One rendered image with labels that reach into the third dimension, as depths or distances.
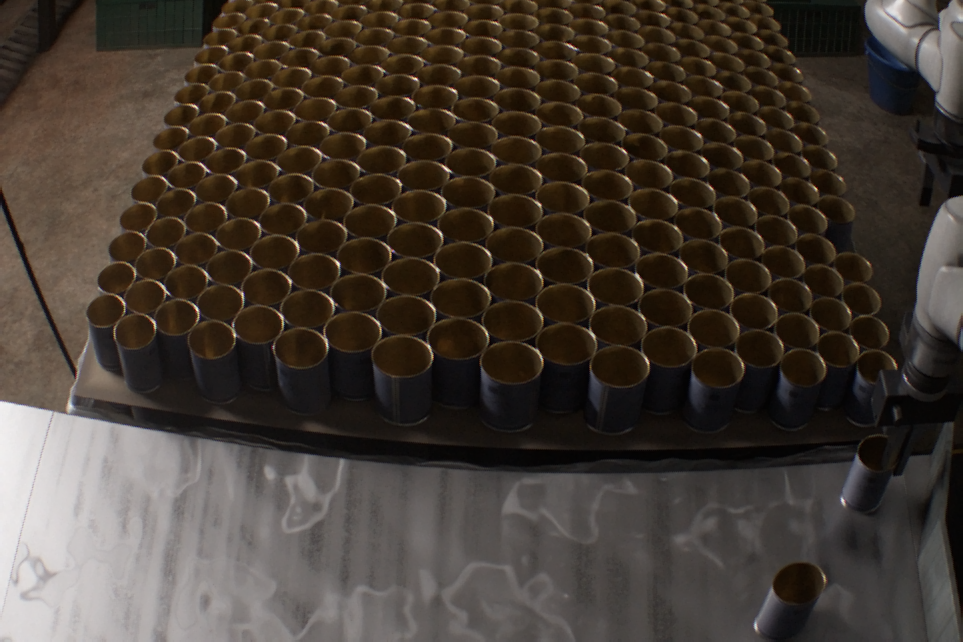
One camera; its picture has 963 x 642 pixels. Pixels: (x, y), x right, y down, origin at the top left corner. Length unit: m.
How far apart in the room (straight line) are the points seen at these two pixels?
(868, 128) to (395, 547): 3.56
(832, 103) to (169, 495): 3.74
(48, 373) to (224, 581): 2.05
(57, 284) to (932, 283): 2.89
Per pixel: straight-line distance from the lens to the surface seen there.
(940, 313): 1.24
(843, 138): 4.52
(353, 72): 2.00
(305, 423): 1.50
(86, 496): 1.45
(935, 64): 1.84
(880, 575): 1.41
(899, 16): 1.89
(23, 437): 1.55
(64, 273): 3.69
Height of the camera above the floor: 2.12
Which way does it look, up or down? 37 degrees down
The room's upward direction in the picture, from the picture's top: 3 degrees clockwise
